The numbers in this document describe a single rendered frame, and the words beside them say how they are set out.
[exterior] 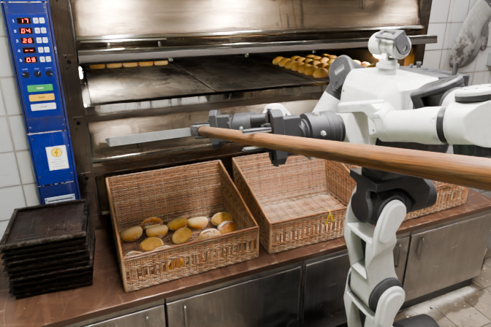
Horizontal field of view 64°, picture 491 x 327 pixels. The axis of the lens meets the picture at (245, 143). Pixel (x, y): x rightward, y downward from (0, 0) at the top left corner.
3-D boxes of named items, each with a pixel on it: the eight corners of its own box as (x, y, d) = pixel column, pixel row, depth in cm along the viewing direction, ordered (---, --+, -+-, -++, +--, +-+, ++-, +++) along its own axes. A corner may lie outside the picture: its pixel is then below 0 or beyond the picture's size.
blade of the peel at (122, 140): (269, 125, 143) (269, 117, 143) (109, 146, 123) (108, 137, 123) (234, 122, 176) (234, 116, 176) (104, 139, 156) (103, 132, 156)
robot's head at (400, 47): (397, 47, 117) (386, 25, 113) (417, 50, 109) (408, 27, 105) (381, 60, 116) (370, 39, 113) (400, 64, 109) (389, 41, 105)
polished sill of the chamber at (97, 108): (85, 112, 175) (83, 103, 174) (403, 81, 240) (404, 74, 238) (85, 115, 170) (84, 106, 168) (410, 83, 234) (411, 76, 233)
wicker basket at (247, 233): (109, 229, 189) (103, 176, 179) (221, 206, 209) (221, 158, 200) (123, 295, 147) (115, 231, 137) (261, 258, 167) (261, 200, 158)
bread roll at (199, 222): (208, 214, 186) (210, 226, 183) (207, 219, 191) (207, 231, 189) (187, 217, 183) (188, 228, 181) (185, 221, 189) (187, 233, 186)
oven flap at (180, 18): (77, 43, 159) (69, -7, 158) (418, 30, 223) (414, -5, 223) (76, 40, 155) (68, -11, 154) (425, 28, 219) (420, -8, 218)
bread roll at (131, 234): (142, 223, 178) (145, 235, 176) (140, 228, 184) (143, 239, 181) (119, 229, 174) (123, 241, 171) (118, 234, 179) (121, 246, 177)
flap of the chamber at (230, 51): (79, 62, 148) (79, 63, 167) (437, 43, 213) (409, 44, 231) (77, 55, 148) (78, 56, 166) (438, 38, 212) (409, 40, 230)
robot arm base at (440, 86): (419, 148, 105) (449, 131, 108) (458, 148, 93) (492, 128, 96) (398, 95, 103) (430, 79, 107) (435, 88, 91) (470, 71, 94)
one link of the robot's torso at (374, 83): (394, 145, 148) (407, 47, 136) (470, 183, 118) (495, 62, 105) (324, 155, 139) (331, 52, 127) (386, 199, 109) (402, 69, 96)
